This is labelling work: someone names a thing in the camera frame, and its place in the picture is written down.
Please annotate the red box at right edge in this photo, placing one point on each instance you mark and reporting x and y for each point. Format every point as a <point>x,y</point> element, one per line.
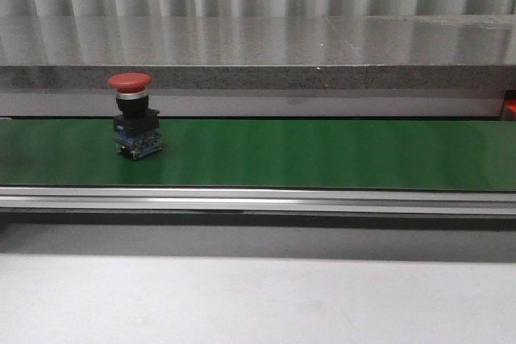
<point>508,112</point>

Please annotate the aluminium conveyor side rail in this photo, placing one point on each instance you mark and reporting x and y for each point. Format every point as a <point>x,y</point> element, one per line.
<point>368,202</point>

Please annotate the red mushroom push button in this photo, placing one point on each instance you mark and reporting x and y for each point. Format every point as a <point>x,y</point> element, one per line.
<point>137,128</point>

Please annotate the grey stone counter slab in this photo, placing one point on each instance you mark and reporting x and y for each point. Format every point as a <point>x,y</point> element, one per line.
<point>385,67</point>

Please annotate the green conveyor belt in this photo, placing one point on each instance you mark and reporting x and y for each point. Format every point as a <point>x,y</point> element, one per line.
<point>308,153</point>

